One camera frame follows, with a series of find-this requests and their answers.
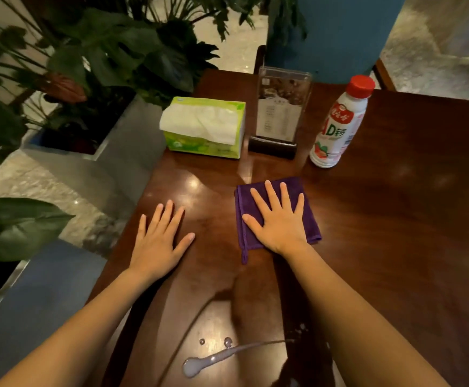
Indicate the person's right hand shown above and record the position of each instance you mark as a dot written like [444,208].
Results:
[282,229]

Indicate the person's left forearm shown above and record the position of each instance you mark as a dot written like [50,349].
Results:
[85,330]

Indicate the blue upholstered chair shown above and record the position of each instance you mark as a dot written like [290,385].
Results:
[339,36]

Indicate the white milk bottle red cap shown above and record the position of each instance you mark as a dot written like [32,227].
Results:
[339,124]

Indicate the purple cleaning cloth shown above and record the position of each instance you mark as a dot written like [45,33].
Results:
[244,203]

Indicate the person's left hand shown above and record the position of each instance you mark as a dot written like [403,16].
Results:
[155,249]

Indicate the large green leafy plant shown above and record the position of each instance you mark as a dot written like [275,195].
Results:
[109,48]

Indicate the green tissue box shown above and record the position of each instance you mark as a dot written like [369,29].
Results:
[202,124]

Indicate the clear acrylic menu stand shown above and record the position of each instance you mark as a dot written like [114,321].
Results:
[278,112]

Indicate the person's right forearm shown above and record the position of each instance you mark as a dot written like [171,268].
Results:
[351,330]

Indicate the small green leafy plant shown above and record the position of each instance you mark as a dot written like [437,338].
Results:
[16,225]

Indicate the grey metal planter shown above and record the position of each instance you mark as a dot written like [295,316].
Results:
[125,157]
[45,302]

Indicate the white spilled milk streak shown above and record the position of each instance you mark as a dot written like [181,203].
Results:
[194,364]

